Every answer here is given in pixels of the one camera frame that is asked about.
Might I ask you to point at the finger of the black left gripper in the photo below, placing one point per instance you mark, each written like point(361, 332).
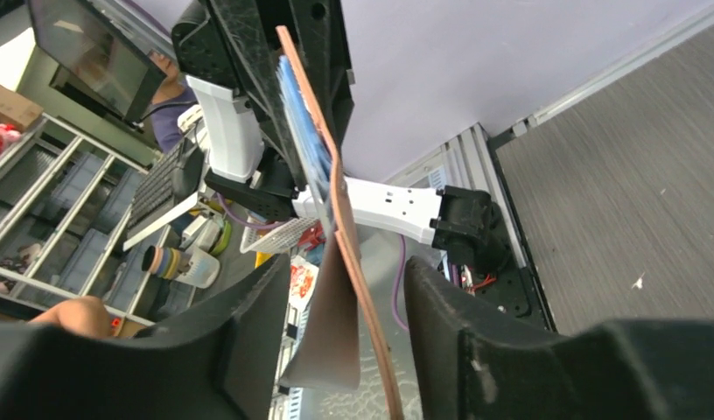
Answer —
point(322, 42)
point(241, 23)

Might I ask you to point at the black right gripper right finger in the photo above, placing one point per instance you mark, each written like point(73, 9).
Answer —
point(475, 362)

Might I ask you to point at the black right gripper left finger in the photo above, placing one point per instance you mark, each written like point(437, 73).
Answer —
point(217, 360)

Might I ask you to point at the tan leather card holder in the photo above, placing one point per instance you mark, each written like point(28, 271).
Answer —
point(345, 232)

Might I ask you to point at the grey white card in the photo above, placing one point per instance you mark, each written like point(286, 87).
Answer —
point(328, 355)

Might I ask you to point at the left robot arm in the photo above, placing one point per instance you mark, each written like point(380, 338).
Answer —
point(242, 167)

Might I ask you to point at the light blue card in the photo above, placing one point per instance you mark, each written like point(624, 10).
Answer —
point(308, 142)

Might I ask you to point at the cup with colourful tape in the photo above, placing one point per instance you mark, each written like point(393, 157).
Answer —
point(193, 266)

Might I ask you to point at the person in purple shirt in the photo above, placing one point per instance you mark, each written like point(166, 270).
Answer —
point(172, 99)

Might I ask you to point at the red white snack packet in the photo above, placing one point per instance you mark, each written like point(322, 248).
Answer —
point(303, 278)

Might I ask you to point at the white perforated basket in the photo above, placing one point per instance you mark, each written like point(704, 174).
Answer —
point(277, 240)

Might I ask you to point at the black monitor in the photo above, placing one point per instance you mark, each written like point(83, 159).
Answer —
point(85, 42)

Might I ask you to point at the black computer keyboard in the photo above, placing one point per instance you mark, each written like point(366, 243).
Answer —
point(169, 182)

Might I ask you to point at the metal storage shelf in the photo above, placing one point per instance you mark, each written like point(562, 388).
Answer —
point(64, 212)

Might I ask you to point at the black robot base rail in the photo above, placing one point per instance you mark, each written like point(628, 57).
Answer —
point(517, 290)

